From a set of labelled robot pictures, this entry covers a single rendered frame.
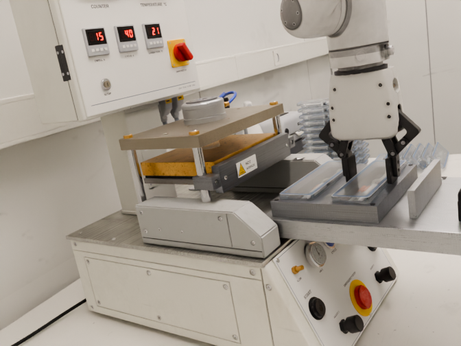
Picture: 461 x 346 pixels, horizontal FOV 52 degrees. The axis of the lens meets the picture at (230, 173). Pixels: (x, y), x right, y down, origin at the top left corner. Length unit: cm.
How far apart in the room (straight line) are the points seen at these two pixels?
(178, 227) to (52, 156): 53
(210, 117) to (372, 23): 32
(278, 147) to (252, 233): 25
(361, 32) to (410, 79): 250
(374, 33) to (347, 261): 38
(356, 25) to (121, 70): 44
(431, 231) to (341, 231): 12
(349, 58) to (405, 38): 248
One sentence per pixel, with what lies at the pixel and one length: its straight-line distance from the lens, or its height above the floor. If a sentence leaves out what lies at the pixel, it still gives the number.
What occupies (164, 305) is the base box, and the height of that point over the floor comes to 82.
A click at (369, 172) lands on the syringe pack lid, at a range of 78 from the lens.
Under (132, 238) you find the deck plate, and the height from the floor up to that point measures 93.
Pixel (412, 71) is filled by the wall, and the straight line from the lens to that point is 317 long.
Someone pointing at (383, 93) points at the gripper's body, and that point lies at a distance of 70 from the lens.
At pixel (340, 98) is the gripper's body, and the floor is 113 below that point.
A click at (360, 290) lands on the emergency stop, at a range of 85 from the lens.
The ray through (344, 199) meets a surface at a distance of 68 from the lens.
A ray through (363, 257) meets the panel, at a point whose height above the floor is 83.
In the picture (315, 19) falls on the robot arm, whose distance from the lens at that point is 63.
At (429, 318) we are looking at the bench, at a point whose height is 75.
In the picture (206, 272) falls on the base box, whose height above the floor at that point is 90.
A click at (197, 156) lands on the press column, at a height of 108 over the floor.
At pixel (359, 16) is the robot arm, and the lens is 68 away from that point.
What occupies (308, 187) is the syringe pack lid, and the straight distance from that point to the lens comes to 74.
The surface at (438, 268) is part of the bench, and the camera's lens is 104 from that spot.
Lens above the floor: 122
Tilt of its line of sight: 14 degrees down
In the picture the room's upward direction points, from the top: 10 degrees counter-clockwise
